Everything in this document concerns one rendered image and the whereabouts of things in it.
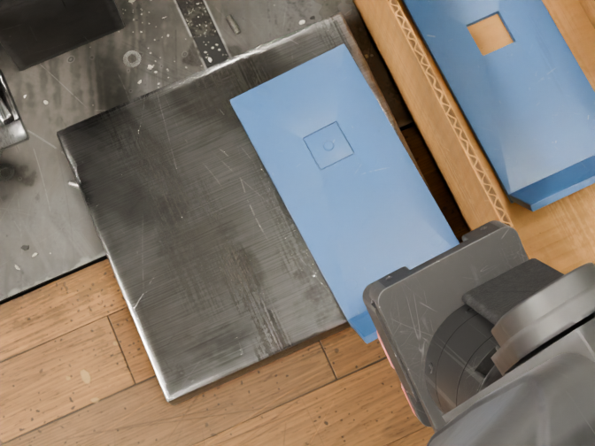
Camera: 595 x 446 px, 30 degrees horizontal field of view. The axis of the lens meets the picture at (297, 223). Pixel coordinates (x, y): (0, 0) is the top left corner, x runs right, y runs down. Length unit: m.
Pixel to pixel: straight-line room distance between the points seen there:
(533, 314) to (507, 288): 0.13
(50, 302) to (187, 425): 0.10
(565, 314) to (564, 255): 0.29
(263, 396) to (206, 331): 0.05
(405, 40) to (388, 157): 0.06
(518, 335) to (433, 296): 0.14
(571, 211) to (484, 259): 0.16
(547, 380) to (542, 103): 0.37
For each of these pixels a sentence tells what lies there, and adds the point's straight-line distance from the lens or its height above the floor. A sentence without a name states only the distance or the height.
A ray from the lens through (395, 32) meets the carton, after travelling 0.58.
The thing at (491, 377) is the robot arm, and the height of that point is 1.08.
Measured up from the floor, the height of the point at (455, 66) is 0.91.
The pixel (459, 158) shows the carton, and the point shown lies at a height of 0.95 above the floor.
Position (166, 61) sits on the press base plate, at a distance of 0.64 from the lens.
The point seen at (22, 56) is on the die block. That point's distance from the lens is 0.64.
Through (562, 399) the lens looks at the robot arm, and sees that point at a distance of 0.27.
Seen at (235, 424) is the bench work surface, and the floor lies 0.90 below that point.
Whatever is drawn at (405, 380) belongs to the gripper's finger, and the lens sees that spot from 0.47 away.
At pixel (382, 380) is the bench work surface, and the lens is 0.59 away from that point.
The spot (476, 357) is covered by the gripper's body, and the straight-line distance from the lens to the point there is 0.42.
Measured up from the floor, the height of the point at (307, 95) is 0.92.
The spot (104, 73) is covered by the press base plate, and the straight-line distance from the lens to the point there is 0.64.
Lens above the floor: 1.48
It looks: 75 degrees down
